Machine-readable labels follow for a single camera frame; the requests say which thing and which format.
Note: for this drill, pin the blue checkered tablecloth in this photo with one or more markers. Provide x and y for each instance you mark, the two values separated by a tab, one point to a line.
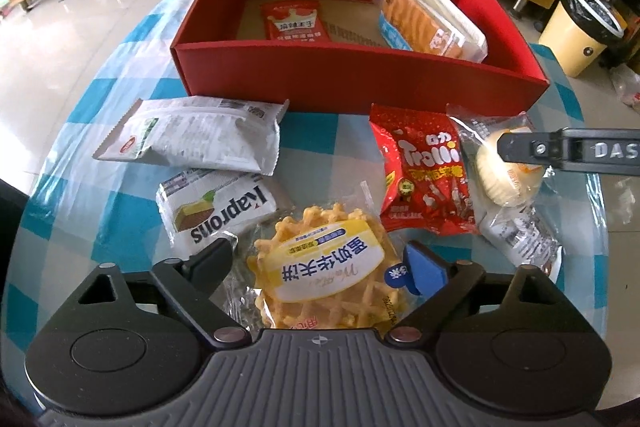
325	142

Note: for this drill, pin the silver snack packet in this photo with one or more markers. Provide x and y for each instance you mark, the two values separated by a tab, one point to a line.
200	132

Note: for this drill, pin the yellow trash bin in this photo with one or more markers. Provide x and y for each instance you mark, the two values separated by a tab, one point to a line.
570	42

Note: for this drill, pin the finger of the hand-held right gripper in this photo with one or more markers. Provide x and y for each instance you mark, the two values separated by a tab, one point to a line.
575	152

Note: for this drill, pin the clear round cake packet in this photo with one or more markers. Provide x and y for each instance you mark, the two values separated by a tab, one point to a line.
492	182

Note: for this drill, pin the red cardboard box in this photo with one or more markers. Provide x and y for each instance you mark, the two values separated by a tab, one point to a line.
350	77

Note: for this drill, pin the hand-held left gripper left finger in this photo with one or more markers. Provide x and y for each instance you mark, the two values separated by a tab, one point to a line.
215	259

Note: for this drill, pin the clear plastic bag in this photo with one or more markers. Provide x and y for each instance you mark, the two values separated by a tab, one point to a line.
627	87

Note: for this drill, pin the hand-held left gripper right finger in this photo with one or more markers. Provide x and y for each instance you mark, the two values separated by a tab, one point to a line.
422	269

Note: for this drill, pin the red sausage packet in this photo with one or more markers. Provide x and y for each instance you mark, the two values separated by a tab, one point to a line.
295	22

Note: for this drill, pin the yellow waffle packet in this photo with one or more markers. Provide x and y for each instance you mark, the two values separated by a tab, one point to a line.
320	272

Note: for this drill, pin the red gummy candy packet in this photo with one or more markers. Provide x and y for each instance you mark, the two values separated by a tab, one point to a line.
425	167

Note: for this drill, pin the white wafer packet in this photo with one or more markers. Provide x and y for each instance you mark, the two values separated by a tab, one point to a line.
220	212
520	237

